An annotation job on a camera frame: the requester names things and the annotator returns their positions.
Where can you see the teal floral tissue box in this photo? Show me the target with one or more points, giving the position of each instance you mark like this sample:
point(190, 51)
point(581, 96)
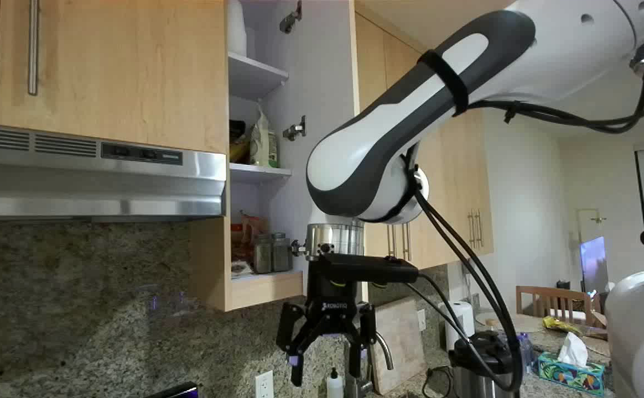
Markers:
point(568, 373)

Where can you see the flat screen monitor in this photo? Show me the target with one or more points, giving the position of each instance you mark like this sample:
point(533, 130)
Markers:
point(595, 267)

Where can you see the clear water bottles pack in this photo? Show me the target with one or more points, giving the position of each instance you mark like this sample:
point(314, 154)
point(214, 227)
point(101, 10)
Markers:
point(525, 350)

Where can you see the orange food box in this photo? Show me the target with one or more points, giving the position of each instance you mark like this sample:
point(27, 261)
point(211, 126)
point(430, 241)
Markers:
point(246, 240)

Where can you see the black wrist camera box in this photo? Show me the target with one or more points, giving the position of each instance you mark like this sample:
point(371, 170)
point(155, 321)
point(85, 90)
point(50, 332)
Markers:
point(368, 270)

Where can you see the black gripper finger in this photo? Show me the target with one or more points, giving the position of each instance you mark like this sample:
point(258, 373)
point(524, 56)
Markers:
point(368, 332)
point(291, 332)

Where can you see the steel pot with black lid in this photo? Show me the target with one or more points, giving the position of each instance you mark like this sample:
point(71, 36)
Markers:
point(477, 377)

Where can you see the grey metal tin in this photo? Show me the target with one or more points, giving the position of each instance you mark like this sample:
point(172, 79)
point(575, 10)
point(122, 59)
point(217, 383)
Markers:
point(283, 255)
point(265, 255)

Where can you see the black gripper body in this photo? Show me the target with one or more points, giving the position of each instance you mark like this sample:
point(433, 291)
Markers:
point(334, 307)

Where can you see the white soap bottle black cap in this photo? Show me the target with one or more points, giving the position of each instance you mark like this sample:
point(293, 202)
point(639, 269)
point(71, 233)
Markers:
point(336, 385)

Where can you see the white cabinet shelf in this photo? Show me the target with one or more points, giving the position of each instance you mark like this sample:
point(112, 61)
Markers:
point(255, 75)
point(258, 171)

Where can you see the stainless steel range hood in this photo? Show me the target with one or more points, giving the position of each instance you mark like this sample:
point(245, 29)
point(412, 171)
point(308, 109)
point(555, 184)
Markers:
point(91, 184)

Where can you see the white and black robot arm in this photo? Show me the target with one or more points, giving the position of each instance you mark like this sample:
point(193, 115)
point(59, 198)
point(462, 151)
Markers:
point(380, 146)

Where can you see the white wall outlet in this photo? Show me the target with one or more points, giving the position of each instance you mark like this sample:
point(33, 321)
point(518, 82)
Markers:
point(421, 319)
point(265, 385)

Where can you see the metal cabinet hinge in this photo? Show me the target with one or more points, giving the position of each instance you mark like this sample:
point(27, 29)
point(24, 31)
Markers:
point(291, 19)
point(296, 130)

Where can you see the pale paper food bag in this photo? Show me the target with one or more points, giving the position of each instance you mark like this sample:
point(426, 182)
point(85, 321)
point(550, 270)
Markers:
point(259, 141)

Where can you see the wide wood cabinet door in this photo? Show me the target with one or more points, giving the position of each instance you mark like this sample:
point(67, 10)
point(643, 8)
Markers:
point(130, 75)

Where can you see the green food package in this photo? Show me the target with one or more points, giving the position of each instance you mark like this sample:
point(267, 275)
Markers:
point(274, 149)

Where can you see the wooden chair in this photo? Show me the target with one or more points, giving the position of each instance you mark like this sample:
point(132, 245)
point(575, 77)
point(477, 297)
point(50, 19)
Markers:
point(555, 299)

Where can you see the yellow food package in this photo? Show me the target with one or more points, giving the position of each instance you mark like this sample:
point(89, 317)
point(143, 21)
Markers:
point(241, 146)

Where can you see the yellow banana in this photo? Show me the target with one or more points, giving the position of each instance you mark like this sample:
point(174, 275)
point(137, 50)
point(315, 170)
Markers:
point(559, 323)

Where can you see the wooden end wall cabinet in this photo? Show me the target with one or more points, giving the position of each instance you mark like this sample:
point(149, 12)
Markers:
point(466, 170)

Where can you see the pale stone cutting board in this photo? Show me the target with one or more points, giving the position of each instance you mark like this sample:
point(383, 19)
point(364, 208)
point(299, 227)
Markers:
point(401, 345)

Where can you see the white paper towel roll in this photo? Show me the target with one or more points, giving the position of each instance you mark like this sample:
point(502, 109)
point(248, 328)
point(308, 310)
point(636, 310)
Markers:
point(464, 317)

